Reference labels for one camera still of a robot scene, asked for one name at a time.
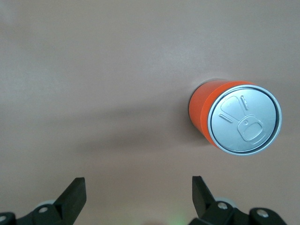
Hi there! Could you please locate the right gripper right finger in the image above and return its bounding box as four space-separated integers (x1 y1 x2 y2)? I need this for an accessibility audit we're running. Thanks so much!
189 175 237 225

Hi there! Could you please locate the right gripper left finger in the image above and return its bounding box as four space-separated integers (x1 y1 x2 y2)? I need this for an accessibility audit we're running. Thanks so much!
31 177 87 225

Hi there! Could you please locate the orange can with silver lid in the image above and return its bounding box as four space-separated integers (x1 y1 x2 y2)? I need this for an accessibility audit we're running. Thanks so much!
188 80 283 156

